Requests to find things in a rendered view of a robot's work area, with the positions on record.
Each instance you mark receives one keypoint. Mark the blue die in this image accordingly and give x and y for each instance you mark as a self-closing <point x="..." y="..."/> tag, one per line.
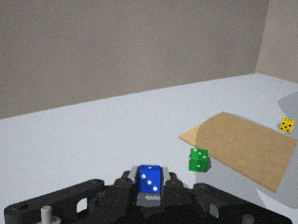
<point x="149" y="179"/>

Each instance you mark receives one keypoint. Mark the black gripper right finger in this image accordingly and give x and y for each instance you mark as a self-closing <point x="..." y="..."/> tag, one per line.
<point x="231" y="209"/>

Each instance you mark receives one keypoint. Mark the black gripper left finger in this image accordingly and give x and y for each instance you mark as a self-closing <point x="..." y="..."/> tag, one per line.
<point x="60" y="207"/>

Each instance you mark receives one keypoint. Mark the yellow die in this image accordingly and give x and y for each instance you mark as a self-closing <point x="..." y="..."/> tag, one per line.
<point x="286" y="125"/>

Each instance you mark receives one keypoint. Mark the tan square mat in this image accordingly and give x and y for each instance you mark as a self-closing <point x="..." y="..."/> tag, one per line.
<point x="256" y="152"/>

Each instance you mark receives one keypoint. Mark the green die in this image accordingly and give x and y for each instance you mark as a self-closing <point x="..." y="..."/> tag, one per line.
<point x="198" y="160"/>

